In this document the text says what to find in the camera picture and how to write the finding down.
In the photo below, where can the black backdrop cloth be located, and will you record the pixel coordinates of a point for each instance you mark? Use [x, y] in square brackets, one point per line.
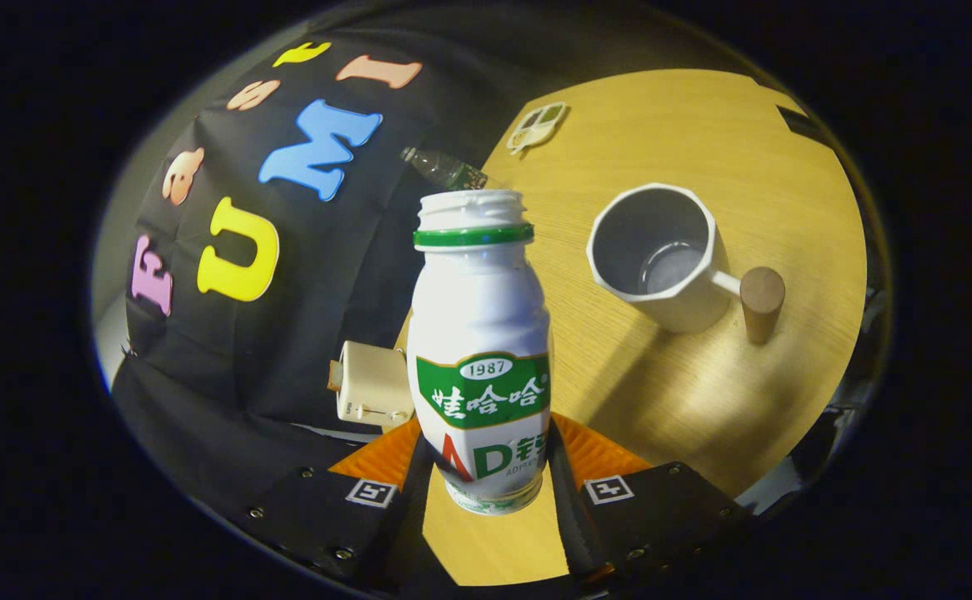
[353, 275]

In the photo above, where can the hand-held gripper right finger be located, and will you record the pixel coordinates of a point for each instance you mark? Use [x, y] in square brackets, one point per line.
[569, 525]

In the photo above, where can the white juice bottle green label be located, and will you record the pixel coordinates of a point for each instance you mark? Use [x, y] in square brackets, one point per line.
[482, 317]

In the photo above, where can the white compartment tray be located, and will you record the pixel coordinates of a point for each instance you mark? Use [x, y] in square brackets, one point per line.
[538, 127]

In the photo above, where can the wooden table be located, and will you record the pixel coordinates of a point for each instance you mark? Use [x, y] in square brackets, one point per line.
[686, 400]

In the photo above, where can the clear plastic water bottle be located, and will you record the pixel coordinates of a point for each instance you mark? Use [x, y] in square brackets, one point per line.
[448, 169]

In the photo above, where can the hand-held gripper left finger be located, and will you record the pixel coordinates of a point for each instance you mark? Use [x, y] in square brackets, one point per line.
[407, 525]

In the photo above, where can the white toaster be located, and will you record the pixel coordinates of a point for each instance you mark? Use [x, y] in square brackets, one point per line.
[373, 383]

